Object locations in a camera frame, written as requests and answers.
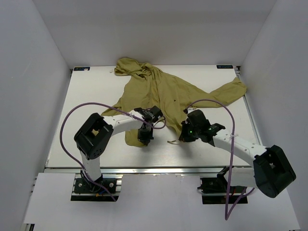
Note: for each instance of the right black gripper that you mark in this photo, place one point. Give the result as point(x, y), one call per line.
point(184, 137)

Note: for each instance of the olive green jacket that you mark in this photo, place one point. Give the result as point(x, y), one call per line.
point(149, 86)

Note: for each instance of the left blue corner label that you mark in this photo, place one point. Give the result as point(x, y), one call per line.
point(81, 69)

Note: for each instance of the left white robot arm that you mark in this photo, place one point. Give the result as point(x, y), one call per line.
point(92, 138)

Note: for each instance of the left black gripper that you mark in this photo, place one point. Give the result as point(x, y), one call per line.
point(145, 139)

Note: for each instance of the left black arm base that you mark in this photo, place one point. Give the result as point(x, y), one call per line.
point(84, 191)

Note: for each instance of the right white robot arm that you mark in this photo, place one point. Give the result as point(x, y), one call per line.
point(269, 169)

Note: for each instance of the blue corner label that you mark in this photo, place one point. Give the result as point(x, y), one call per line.
point(81, 69)
point(224, 66)

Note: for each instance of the aluminium rail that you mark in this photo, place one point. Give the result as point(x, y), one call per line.
point(140, 170)
point(249, 111)

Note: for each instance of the aluminium front rail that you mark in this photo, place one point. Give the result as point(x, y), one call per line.
point(140, 170)

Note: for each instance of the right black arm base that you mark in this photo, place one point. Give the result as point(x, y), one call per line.
point(214, 190)

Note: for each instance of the aluminium right side rail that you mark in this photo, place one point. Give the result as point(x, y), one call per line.
point(249, 111)

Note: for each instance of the right blue corner label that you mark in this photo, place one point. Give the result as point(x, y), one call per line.
point(224, 66)

